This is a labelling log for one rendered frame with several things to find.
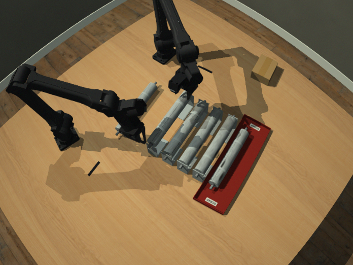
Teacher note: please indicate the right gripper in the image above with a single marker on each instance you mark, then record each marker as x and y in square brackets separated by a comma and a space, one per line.
[131, 132]

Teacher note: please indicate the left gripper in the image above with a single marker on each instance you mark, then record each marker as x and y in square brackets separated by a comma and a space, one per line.
[189, 90]

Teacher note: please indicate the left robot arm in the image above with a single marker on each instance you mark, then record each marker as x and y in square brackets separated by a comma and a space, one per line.
[165, 40]

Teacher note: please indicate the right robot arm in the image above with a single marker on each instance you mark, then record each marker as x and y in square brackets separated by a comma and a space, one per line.
[25, 79]

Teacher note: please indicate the red rectangular tray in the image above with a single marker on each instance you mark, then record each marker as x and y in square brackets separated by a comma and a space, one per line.
[219, 198]

